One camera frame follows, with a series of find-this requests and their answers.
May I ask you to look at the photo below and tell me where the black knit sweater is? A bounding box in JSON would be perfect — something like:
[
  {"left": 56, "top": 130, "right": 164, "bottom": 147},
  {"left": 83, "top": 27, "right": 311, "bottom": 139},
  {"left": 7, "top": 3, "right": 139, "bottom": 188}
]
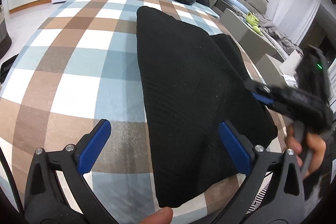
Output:
[{"left": 136, "top": 6, "right": 278, "bottom": 208}]

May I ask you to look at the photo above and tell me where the neon green clothing item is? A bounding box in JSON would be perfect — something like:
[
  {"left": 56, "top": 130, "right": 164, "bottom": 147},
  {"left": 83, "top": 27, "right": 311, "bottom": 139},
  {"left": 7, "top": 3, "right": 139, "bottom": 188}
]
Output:
[{"left": 245, "top": 12, "right": 262, "bottom": 35}]

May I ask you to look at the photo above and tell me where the person's right hand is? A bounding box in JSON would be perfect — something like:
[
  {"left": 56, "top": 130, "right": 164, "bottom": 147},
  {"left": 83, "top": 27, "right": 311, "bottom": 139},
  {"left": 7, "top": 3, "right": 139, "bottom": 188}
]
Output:
[{"left": 284, "top": 125, "right": 328, "bottom": 180}]

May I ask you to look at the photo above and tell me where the person's left hand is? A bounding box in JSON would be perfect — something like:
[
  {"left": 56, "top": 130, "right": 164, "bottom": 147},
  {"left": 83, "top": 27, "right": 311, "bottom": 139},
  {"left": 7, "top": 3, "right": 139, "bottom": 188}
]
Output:
[{"left": 140, "top": 207, "right": 173, "bottom": 224}]

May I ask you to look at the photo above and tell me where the plaid checkered table cloth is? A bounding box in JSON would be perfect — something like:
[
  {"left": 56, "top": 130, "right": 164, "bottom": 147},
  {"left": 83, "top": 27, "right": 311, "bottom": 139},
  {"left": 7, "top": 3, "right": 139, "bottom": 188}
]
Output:
[{"left": 0, "top": 0, "right": 289, "bottom": 224}]

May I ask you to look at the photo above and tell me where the black flat tray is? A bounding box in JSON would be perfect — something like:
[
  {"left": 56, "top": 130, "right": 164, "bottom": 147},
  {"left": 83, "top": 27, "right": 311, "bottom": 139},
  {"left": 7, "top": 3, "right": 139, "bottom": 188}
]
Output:
[{"left": 0, "top": 55, "right": 18, "bottom": 84}]

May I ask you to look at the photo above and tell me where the woven laundry basket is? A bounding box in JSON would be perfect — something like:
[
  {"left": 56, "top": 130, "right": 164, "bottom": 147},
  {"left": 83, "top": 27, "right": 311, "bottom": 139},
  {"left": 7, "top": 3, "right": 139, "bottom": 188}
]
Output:
[{"left": 0, "top": 4, "right": 12, "bottom": 59}]

